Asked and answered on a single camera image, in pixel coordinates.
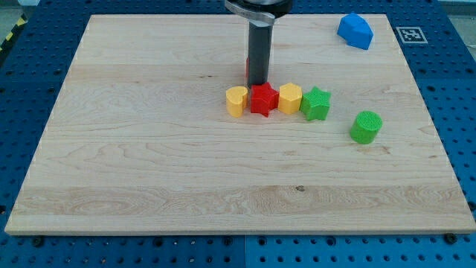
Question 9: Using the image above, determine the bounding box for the blue moon block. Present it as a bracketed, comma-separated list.
[337, 13, 373, 50]

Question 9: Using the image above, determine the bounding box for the yellow hexagon block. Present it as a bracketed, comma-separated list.
[278, 83, 303, 115]

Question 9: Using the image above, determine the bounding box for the yellow heart block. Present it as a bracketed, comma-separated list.
[225, 86, 248, 118]

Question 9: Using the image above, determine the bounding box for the green cylinder block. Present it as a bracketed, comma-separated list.
[350, 110, 383, 144]

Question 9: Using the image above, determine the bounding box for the fiducial marker tag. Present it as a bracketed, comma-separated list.
[396, 26, 428, 44]

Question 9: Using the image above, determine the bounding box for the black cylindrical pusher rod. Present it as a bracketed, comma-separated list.
[247, 22, 273, 86]

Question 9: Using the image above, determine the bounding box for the green star block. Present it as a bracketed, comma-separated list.
[300, 86, 332, 121]

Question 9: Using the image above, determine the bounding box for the wooden board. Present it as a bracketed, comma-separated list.
[5, 14, 475, 236]

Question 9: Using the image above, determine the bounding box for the yellow black hazard tape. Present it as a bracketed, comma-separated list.
[1, 14, 28, 52]

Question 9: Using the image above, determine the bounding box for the robot arm flange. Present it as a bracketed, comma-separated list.
[224, 0, 294, 26]

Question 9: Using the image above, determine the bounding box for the red star block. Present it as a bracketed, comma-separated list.
[250, 82, 279, 117]

